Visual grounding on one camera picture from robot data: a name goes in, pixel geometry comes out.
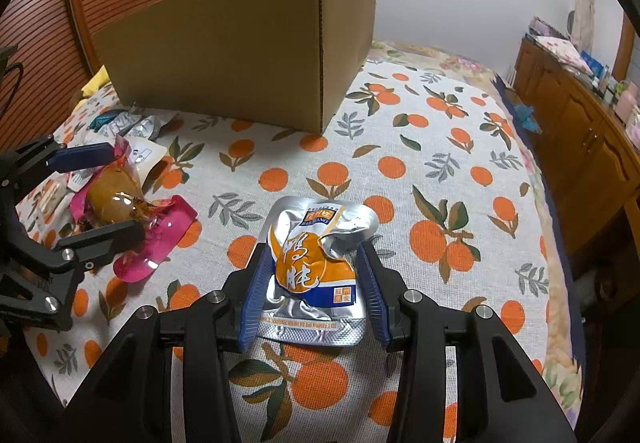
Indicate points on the brown cardboard box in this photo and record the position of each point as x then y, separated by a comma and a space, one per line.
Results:
215, 53

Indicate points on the yellow plush cloth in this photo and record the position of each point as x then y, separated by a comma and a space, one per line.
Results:
95, 83

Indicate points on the teal cloth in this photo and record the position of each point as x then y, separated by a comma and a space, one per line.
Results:
527, 117

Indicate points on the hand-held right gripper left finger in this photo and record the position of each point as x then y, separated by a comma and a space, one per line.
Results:
252, 293

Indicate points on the patterned curtain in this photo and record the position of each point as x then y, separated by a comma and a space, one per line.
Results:
582, 3

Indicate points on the pale snack packet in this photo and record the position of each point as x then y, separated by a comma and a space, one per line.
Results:
55, 195

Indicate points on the wooden cabinet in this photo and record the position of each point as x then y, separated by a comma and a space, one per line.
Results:
565, 113

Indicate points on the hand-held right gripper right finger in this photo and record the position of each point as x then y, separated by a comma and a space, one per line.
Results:
372, 293

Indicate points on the floral folded cloth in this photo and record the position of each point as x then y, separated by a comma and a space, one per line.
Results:
562, 50

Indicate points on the white snack packet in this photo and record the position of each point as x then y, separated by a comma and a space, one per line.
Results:
145, 155

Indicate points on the teal snack packet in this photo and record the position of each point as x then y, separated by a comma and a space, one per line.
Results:
102, 119

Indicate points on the orange print bed sheet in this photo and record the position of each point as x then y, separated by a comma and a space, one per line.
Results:
450, 163

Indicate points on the pink clear snack packet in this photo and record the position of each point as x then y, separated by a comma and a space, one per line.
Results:
115, 198

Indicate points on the silver orange snack pouch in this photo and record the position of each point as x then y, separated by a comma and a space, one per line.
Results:
310, 268

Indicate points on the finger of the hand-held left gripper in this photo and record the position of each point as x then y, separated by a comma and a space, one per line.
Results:
85, 157
110, 235

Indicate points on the silver snack packet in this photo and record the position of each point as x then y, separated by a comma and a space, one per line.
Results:
150, 129
125, 120

